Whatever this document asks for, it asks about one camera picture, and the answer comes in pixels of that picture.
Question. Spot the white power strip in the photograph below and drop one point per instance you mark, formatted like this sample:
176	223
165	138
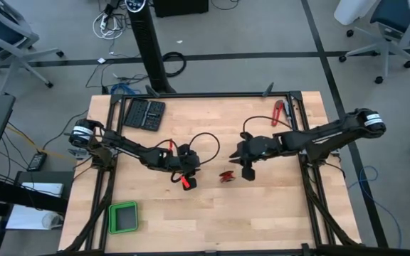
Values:
103	23

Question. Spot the black box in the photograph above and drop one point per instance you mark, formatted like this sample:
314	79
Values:
180	7

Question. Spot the black power adapter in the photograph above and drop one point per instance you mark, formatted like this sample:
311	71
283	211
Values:
37	161

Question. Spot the red tape tag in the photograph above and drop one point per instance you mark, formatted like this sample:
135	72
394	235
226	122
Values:
185	182
171	145

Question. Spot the clear plastic cup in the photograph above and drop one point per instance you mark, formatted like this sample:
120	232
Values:
52	221

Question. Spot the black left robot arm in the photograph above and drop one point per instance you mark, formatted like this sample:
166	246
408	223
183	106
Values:
130	149

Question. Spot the grey metal clamp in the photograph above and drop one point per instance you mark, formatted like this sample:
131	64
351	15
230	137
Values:
77	153

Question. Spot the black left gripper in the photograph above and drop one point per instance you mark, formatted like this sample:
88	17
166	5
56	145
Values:
187	160

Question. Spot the black open bit case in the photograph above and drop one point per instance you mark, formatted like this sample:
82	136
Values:
144	113

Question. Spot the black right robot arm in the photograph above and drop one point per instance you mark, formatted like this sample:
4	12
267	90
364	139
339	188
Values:
326	137

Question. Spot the green plastic tray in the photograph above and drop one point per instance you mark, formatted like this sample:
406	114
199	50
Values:
112	217

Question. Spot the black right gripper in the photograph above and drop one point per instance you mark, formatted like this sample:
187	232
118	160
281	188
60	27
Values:
258	147

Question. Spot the grey blue office chair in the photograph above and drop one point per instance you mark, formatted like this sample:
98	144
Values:
2	35
397	17

